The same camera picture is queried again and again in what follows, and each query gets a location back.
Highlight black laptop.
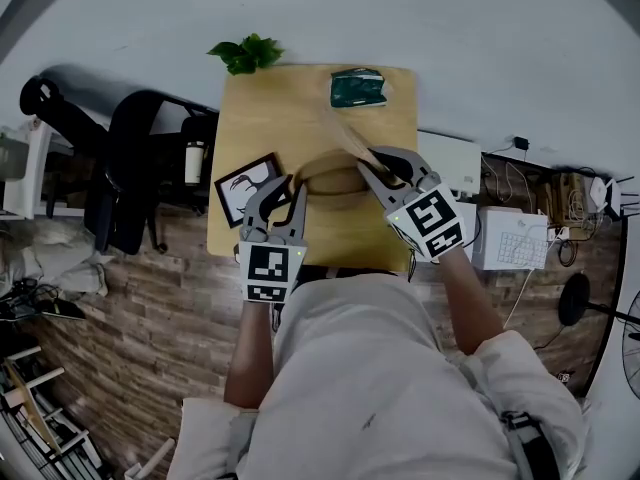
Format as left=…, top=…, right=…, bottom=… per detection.
left=36, top=297, right=88, bottom=322

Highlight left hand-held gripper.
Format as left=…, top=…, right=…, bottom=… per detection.
left=234, top=173, right=309, bottom=306

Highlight cardboard box with cables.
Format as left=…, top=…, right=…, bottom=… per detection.
left=549, top=169, right=592, bottom=220

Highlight grey bag strap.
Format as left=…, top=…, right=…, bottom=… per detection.
left=499, top=409, right=562, bottom=480

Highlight white router with antennas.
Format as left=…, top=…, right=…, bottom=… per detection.
left=584, top=174, right=629, bottom=220

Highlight white box with grid print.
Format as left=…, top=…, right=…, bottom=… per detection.
left=471, top=206, right=551, bottom=272

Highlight white printer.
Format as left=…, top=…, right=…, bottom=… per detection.
left=416, top=128, right=483, bottom=200

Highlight person's right forearm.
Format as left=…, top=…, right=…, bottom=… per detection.
left=431, top=244, right=507, bottom=358

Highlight white tumbler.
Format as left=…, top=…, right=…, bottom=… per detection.
left=183, top=139, right=208, bottom=187

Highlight green leafy plant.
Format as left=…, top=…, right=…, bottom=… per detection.
left=205, top=32, right=287, bottom=77

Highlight black office chair with headrest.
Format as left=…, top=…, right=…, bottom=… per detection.
left=18, top=73, right=109, bottom=155

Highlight white floor cable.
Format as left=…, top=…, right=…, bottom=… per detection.
left=501, top=266, right=537, bottom=330

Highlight green tissue pack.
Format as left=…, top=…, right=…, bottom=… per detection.
left=329, top=66, right=389, bottom=110

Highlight round wooden bowl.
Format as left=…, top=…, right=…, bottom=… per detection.
left=293, top=148, right=374, bottom=213

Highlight white desk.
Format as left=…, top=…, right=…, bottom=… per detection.
left=0, top=116, right=87, bottom=220

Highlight black framed antler picture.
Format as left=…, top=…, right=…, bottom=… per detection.
left=213, top=151, right=287, bottom=230

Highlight person's black trousers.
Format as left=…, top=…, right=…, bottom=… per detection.
left=298, top=262, right=402, bottom=282

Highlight person's left forearm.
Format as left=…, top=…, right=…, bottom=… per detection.
left=222, top=299, right=277, bottom=411

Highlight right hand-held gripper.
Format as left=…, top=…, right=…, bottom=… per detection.
left=356, top=145, right=468, bottom=265

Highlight wooden rack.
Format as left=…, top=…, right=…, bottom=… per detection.
left=0, top=344, right=107, bottom=480

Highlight black standing fan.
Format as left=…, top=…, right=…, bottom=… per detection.
left=556, top=271, right=640, bottom=402

